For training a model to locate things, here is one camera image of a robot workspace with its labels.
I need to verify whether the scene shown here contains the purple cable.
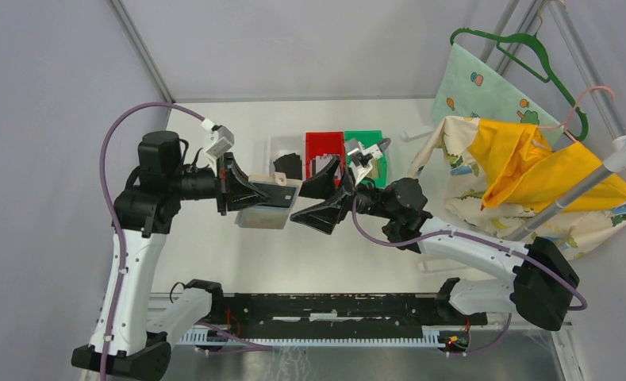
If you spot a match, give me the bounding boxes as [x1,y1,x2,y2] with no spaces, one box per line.
[350,137,589,359]
[98,101,273,381]

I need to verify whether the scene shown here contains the gold card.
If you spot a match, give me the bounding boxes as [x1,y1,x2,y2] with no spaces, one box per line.
[368,160,381,181]

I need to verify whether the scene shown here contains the beige card holder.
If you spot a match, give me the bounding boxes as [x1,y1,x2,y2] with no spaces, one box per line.
[235,172,303,230]

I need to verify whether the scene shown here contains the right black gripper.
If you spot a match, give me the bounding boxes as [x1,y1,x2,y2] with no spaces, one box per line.
[289,156,396,235]

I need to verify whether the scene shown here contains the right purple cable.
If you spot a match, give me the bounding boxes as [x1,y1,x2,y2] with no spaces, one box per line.
[350,137,589,359]

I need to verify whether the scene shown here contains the green clothes hanger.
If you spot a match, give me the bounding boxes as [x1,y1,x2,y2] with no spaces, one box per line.
[449,28,590,141]

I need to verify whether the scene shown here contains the clear plastic box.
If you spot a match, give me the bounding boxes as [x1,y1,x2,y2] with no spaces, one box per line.
[399,125,435,142]

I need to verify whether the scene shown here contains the yellow cloth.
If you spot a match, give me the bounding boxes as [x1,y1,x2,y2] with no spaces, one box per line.
[468,119,602,212]

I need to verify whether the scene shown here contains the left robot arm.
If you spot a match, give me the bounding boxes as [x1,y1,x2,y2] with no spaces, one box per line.
[71,127,268,380]

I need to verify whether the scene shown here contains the red plastic bin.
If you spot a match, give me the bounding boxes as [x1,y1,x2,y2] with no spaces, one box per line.
[304,131,346,185]

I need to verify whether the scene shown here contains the metal rack pole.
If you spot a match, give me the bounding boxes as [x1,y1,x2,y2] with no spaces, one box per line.
[506,136,626,241]

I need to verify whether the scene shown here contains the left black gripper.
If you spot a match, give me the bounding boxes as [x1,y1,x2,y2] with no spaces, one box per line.
[169,151,273,215]

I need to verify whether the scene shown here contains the pink clothes hanger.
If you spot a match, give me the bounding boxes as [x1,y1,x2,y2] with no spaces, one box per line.
[540,85,616,145]

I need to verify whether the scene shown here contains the white plastic bin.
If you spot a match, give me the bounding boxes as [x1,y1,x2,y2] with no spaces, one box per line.
[266,133,305,180]

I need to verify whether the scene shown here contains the dinosaur print cloth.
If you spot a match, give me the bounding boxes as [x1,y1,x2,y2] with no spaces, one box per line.
[407,116,626,260]

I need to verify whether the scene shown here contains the green plastic bin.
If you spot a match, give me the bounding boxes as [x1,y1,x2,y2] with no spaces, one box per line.
[344,130,389,188]

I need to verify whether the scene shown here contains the white cards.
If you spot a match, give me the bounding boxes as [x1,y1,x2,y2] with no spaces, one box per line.
[310,154,339,175]

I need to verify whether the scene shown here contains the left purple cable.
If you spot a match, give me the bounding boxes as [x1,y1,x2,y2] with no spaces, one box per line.
[98,101,273,381]

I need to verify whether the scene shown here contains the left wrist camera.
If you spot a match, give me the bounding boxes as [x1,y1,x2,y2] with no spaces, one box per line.
[202,120,235,175]

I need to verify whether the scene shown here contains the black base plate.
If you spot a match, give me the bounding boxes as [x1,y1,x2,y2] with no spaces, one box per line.
[205,293,488,340]

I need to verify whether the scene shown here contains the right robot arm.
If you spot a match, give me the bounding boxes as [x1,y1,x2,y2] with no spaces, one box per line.
[290,159,587,331]

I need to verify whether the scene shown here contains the black cards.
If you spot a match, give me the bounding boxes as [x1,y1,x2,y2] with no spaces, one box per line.
[273,152,304,180]

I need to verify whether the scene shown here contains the white cable tray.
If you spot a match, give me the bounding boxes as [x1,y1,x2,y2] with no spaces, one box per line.
[171,326,443,349]

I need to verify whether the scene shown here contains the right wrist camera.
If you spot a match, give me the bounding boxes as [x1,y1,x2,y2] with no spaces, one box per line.
[344,138,390,186]

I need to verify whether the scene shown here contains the green patterned cloth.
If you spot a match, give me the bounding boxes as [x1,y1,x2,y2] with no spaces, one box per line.
[431,44,562,144]

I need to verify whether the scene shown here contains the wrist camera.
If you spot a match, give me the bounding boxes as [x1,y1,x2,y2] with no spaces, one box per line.
[344,138,390,186]
[202,120,235,175]

